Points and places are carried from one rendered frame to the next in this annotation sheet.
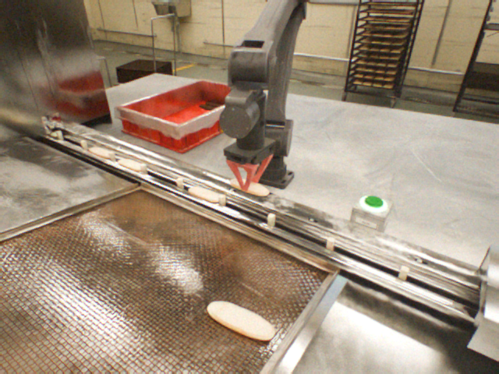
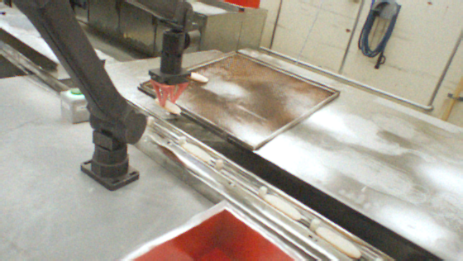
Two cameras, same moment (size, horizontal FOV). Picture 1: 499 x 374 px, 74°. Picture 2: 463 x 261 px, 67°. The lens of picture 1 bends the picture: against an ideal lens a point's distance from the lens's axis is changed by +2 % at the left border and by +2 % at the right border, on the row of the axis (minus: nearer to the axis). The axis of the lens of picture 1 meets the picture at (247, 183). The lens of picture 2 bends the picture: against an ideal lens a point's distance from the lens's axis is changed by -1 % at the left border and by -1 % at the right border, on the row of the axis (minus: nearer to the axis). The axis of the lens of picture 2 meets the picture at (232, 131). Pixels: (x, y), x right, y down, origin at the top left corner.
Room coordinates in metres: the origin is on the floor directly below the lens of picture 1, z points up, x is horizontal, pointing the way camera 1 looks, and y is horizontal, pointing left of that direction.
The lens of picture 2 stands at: (1.51, 0.22, 1.32)
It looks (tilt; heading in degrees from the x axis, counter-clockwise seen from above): 25 degrees down; 182
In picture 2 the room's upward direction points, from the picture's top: 12 degrees clockwise
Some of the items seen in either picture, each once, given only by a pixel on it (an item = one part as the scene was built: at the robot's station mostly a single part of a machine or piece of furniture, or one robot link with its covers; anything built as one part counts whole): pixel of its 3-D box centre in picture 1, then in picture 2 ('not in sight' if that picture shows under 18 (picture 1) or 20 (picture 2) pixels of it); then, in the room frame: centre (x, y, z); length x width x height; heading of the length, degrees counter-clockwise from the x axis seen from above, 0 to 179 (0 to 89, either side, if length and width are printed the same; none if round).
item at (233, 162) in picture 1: (248, 168); (170, 88); (0.61, 0.00, 0.98); 0.07 x 0.07 x 0.09; 56
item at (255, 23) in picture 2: not in sight; (229, 36); (-3.20, -0.22, 0.44); 0.70 x 0.55 x 0.87; 56
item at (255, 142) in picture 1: (249, 135); (170, 64); (0.61, 0.00, 1.05); 0.10 x 0.07 x 0.07; 146
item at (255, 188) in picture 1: (249, 185); (167, 104); (0.61, 0.00, 0.93); 0.10 x 0.04 x 0.01; 56
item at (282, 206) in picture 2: (130, 164); (282, 206); (0.85, 0.34, 0.86); 0.10 x 0.04 x 0.01; 56
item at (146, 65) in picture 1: (145, 56); not in sight; (4.30, 1.27, 0.46); 0.66 x 0.60 x 0.93; 73
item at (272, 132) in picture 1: (272, 145); (116, 125); (0.81, -0.07, 0.94); 0.09 x 0.05 x 0.10; 164
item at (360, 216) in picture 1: (368, 224); (78, 111); (0.59, -0.27, 0.84); 0.08 x 0.08 x 0.11; 56
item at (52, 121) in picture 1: (52, 123); not in sight; (1.06, 0.66, 0.90); 0.06 x 0.01 x 0.06; 146
